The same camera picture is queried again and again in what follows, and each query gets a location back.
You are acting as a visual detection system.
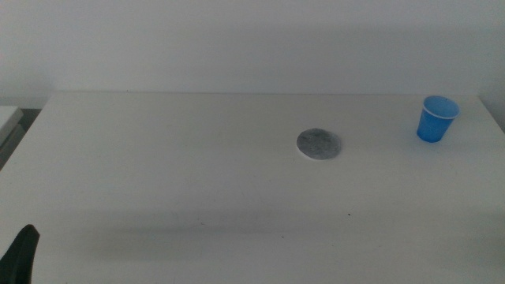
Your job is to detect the blue plastic cup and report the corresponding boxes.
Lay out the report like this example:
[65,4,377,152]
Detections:
[416,95,461,144]

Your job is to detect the round grey cup mat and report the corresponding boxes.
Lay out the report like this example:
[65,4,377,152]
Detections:
[296,127,343,161]

